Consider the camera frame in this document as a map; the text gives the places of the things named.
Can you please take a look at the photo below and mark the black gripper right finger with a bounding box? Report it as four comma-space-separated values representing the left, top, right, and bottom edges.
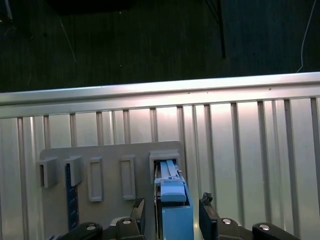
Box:
199, 192, 301, 240

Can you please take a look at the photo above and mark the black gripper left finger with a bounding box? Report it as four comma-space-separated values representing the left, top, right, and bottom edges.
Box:
53, 197, 147, 240

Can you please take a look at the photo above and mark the hard disk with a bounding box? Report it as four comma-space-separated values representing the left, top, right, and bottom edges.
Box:
152, 159, 195, 240

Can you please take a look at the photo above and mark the dark RAM stick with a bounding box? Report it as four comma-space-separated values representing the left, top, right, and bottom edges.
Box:
64, 161, 81, 227

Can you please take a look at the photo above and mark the grey parts rack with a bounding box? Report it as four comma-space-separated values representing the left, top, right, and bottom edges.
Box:
36, 140, 186, 240

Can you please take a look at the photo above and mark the thin white cable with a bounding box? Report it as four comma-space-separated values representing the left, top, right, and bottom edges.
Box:
296, 0, 320, 74

